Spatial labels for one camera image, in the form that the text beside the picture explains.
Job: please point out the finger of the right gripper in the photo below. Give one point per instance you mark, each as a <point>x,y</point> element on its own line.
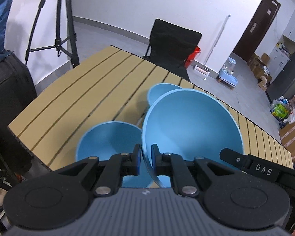
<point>267,170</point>

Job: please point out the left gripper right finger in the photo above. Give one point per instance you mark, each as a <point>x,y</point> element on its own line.
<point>175,167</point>

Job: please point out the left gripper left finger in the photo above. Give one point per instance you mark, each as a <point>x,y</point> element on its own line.
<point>110,173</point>

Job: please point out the blue bowl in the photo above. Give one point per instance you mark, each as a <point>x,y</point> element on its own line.
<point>158,90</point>
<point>191,124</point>
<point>111,138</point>

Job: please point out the white kitchen cabinets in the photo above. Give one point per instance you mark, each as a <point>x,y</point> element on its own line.
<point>283,50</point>

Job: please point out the large cardboard box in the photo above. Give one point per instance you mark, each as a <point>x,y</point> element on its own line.
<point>287,137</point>

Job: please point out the green snack bag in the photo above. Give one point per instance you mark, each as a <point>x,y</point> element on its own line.
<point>279,111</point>

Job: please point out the dark grey refrigerator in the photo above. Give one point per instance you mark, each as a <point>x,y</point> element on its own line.
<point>284,83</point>

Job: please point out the white mop pole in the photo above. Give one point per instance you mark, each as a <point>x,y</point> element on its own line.
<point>201,69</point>

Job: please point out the blue pet water feeder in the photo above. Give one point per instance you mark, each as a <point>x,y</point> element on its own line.
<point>226,73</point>

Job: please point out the cardboard boxes by door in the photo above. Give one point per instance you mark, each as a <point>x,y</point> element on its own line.
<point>258,65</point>

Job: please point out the red bucket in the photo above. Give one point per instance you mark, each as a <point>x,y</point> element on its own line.
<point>192,56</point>

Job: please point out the black folding chair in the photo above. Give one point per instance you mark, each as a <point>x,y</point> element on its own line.
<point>170,46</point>

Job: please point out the dark brown door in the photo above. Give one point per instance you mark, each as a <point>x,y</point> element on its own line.
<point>257,28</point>

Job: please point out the black camera tripod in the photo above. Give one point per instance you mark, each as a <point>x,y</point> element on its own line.
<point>68,45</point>

